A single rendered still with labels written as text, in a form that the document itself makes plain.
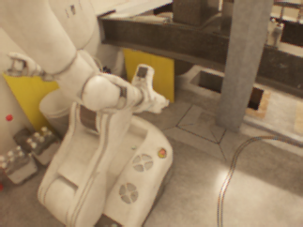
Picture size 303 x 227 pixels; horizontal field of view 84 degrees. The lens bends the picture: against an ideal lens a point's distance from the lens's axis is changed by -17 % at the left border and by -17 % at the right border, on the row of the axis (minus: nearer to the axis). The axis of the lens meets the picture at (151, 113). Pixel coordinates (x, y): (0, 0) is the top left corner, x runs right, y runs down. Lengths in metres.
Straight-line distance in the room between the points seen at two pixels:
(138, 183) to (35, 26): 0.71
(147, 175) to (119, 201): 0.18
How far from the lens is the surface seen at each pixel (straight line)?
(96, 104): 0.37
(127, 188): 0.89
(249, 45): 1.16
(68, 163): 0.87
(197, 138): 1.42
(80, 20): 0.54
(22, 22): 0.28
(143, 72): 0.56
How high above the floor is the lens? 1.09
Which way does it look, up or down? 42 degrees down
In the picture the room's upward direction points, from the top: 5 degrees counter-clockwise
